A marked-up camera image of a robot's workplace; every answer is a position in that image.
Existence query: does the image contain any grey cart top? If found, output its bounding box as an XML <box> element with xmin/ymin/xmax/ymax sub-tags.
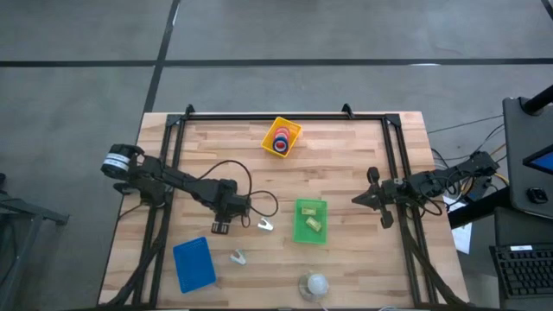
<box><xmin>502</xmin><ymin>96</ymin><xmax>553</xmax><ymax>220</ymax></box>

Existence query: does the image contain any tablet with blue screen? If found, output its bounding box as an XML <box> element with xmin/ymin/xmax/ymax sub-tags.
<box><xmin>521</xmin><ymin>144</ymin><xmax>553</xmax><ymax>175</ymax></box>

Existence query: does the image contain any black floor cable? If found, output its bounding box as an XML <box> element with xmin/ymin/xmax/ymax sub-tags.
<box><xmin>427</xmin><ymin>113</ymin><xmax>505</xmax><ymax>135</ymax></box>

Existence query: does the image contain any yellow plastic basket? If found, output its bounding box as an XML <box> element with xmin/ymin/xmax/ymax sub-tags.
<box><xmin>260</xmin><ymin>116</ymin><xmax>303</xmax><ymax>159</ymax></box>

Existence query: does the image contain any green plastic basket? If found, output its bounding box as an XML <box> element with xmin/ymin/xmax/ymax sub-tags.
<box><xmin>292</xmin><ymin>198</ymin><xmax>329</xmax><ymax>246</ymax></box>

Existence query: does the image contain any blue plastic basket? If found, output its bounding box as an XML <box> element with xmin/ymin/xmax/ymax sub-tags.
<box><xmin>172</xmin><ymin>236</ymin><xmax>218</xmax><ymax>295</ymax></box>

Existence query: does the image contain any black cart leg bar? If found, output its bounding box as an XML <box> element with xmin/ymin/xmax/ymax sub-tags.
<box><xmin>448</xmin><ymin>186</ymin><xmax>512</xmax><ymax>230</ymax></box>

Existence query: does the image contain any grey metal stand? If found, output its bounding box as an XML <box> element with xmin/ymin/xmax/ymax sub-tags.
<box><xmin>0</xmin><ymin>172</ymin><xmax>70</xmax><ymax>311</ymax></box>

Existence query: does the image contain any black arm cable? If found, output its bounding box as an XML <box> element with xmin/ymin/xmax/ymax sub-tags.
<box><xmin>405</xmin><ymin>170</ymin><xmax>459</xmax><ymax>217</ymax></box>
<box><xmin>194</xmin><ymin>159</ymin><xmax>280</xmax><ymax>229</ymax></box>

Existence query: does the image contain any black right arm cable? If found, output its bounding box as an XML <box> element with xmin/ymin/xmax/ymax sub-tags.
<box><xmin>405</xmin><ymin>170</ymin><xmax>459</xmax><ymax>217</ymax></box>

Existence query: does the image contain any black round pole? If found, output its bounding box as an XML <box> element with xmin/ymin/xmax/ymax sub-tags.
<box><xmin>521</xmin><ymin>84</ymin><xmax>553</xmax><ymax>116</ymax></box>

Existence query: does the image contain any black aluminium table frame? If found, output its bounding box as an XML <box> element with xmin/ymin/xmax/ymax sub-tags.
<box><xmin>97</xmin><ymin>103</ymin><xmax>472</xmax><ymax>310</ymax></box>

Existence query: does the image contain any black keyboard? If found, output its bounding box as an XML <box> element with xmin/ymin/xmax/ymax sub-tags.
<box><xmin>489</xmin><ymin>244</ymin><xmax>553</xmax><ymax>300</ymax></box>

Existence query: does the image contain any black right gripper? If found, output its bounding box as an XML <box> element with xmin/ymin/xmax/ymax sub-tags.
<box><xmin>351</xmin><ymin>166</ymin><xmax>410</xmax><ymax>230</ymax></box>

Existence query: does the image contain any white paper sheet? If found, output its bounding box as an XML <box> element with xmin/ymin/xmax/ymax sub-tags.
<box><xmin>442</xmin><ymin>194</ymin><xmax>474</xmax><ymax>256</ymax></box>

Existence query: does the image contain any black computer mouse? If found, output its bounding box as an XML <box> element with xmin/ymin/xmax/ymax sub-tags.
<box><xmin>526</xmin><ymin>187</ymin><xmax>550</xmax><ymax>205</ymax></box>

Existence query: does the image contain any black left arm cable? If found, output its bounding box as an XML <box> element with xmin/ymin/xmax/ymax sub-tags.
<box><xmin>194</xmin><ymin>159</ymin><xmax>280</xmax><ymax>229</ymax></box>

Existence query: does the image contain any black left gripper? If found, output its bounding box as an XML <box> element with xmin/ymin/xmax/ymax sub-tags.
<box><xmin>210</xmin><ymin>193</ymin><xmax>252</xmax><ymax>236</ymax></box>

